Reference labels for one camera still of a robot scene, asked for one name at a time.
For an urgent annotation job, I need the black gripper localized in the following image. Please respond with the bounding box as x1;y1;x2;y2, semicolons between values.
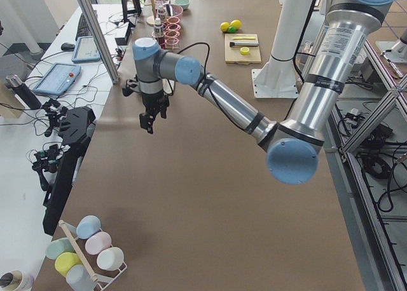
139;92;169;134

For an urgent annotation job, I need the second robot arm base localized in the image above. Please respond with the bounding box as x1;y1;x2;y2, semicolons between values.
375;30;406;79

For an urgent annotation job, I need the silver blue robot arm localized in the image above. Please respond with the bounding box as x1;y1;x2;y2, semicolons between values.
132;0;395;185

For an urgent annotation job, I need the tea bottle front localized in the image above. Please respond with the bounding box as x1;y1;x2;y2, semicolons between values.
154;17;163;39

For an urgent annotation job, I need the tea bottle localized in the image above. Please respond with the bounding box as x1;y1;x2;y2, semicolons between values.
154;17;163;39
157;4;167;24

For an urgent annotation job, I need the tea bottle back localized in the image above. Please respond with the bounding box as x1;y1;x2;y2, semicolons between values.
157;4;167;24

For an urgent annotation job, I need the blue teach pendant upper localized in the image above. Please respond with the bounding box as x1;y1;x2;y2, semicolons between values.
71;36;100;63

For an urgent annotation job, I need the blue teach pendant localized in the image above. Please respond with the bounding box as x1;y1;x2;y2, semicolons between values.
71;36;100;63
32;63;81;97

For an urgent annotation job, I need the wooden mug tree stand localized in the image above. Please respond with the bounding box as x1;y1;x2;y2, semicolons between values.
144;0;157;27

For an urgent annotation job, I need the blue teach pendant lower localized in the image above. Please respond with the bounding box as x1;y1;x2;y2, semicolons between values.
32;63;81;97

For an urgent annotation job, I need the pink bowl with ice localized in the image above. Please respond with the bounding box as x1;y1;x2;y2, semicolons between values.
164;4;183;18

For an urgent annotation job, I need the half cut lemon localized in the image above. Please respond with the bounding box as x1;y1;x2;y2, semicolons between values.
240;47;250;55

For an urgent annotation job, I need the wooden cutting board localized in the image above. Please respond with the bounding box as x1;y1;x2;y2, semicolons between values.
224;34;261;64

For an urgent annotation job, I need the black keyboard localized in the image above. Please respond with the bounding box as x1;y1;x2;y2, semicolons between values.
75;14;92;41

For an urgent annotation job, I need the black computer mouse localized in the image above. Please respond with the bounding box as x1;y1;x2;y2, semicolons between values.
60;43;76;51

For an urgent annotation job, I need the yellow plastic knife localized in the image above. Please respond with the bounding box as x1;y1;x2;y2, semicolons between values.
232;34;256;40

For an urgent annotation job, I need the yellow lemon left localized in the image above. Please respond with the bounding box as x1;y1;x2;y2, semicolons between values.
220;22;230;32

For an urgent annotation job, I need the yellow lemon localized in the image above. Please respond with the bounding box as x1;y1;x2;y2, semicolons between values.
220;22;230;32
230;19;242;30

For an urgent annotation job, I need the green lime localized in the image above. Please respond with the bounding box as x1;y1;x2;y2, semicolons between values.
227;26;237;34

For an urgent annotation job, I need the mint green bowl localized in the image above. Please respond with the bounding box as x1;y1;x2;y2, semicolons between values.
174;0;190;10

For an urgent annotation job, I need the yellow lemon right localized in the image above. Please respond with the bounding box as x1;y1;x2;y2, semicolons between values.
230;19;242;30

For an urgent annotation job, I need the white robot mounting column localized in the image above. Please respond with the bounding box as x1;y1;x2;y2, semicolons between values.
252;0;316;98

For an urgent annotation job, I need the pink cup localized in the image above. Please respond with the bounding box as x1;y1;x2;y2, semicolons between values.
85;231;112;255

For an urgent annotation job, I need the black thermos bottle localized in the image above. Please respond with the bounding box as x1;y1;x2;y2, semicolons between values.
6;74;42;110

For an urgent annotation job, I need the cream cup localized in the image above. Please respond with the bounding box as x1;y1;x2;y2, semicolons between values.
97;247;124;271

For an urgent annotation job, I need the green cup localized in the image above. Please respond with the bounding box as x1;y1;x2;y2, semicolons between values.
45;238;74;260

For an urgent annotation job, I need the yellow cup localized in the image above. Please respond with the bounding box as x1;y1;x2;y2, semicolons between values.
54;252;82;277

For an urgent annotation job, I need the grey blue cup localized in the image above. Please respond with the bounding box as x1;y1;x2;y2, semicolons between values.
66;264;96;291

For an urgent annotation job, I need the copper wire bottle rack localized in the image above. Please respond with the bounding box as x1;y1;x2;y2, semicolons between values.
152;17;181;51

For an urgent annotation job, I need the black handled knife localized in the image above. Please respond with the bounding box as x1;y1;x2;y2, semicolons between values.
229;41;259;48

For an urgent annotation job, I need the aluminium frame post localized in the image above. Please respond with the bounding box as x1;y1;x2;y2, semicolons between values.
77;0;120;85

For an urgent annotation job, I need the white wire cup rack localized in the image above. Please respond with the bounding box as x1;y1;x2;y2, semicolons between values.
58;220;128;290

